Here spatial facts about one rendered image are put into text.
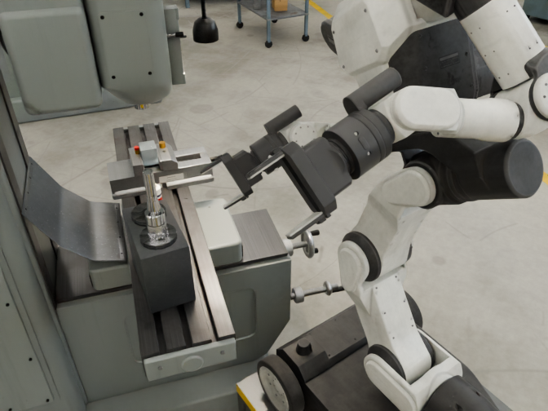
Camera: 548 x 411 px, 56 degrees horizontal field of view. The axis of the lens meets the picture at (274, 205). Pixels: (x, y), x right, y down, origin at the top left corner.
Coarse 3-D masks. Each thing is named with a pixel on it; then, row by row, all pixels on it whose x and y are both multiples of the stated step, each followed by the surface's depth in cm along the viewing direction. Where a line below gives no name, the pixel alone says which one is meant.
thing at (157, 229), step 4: (164, 216) 124; (148, 220) 122; (156, 220) 122; (160, 220) 123; (164, 220) 124; (148, 224) 123; (152, 224) 123; (156, 224) 123; (160, 224) 123; (164, 224) 124; (148, 228) 124; (152, 228) 123; (156, 228) 123; (160, 228) 124; (164, 228) 125; (148, 232) 125; (152, 232) 124; (156, 232) 124; (160, 232) 124; (164, 232) 125; (152, 236) 125; (156, 236) 125; (160, 236) 125; (164, 236) 126
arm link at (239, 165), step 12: (252, 144) 129; (264, 144) 128; (228, 156) 127; (240, 156) 128; (252, 156) 129; (264, 156) 127; (228, 168) 127; (240, 168) 128; (252, 168) 129; (276, 168) 130; (240, 180) 128; (252, 180) 129; (252, 192) 131
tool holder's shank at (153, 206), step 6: (144, 174) 116; (150, 174) 116; (144, 180) 117; (150, 180) 117; (144, 186) 118; (150, 186) 118; (150, 192) 119; (156, 192) 120; (150, 198) 120; (156, 198) 120; (150, 204) 120; (156, 204) 121; (150, 210) 121; (156, 210) 122
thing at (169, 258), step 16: (128, 208) 138; (144, 208) 136; (128, 224) 132; (144, 224) 131; (176, 224) 132; (128, 240) 143; (144, 240) 125; (160, 240) 125; (176, 240) 127; (144, 256) 123; (160, 256) 124; (176, 256) 126; (144, 272) 124; (160, 272) 126; (176, 272) 129; (144, 288) 131; (160, 288) 129; (176, 288) 131; (192, 288) 134; (160, 304) 132; (176, 304) 134
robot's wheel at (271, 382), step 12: (264, 360) 163; (276, 360) 161; (264, 372) 169; (276, 372) 157; (288, 372) 158; (264, 384) 170; (276, 384) 165; (288, 384) 156; (276, 396) 168; (288, 396) 156; (300, 396) 157; (276, 408) 167; (288, 408) 159; (300, 408) 158
